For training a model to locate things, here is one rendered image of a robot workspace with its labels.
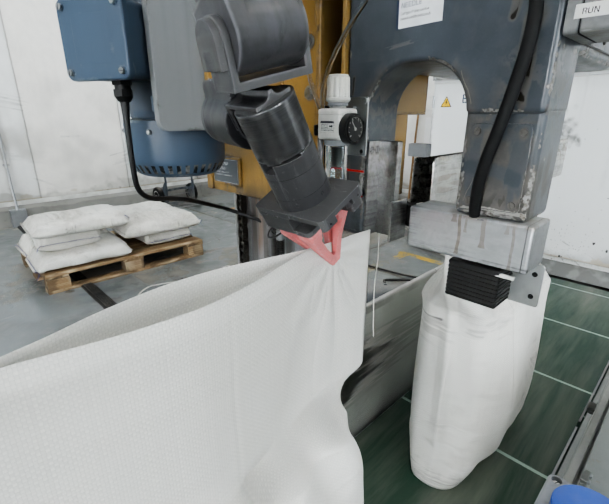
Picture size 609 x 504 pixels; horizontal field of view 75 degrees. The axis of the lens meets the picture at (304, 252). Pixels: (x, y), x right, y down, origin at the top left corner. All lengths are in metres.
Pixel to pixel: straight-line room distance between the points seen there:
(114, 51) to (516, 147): 0.46
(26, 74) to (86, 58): 4.82
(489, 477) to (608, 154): 2.46
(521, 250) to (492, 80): 0.18
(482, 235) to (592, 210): 2.79
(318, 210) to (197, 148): 0.29
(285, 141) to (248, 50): 0.08
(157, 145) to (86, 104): 4.92
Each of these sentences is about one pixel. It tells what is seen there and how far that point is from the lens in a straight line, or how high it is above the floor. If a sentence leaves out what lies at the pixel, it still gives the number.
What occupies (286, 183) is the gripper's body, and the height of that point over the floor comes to 1.11.
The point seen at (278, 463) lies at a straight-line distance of 0.48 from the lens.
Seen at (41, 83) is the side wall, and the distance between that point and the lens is 5.44.
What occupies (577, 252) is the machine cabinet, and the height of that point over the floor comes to 0.27.
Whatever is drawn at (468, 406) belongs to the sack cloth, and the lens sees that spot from 0.95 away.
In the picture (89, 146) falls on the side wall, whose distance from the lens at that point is 5.53.
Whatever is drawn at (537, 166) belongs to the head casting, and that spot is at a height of 1.12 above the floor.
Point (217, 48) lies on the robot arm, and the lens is 0.34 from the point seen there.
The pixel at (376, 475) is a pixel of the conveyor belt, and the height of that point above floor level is 0.38.
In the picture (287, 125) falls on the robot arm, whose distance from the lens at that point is 0.35.
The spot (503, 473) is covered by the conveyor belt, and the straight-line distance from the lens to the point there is 1.16.
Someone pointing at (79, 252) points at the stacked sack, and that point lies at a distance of 3.24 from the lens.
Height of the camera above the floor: 1.17
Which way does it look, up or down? 19 degrees down
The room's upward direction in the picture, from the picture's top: straight up
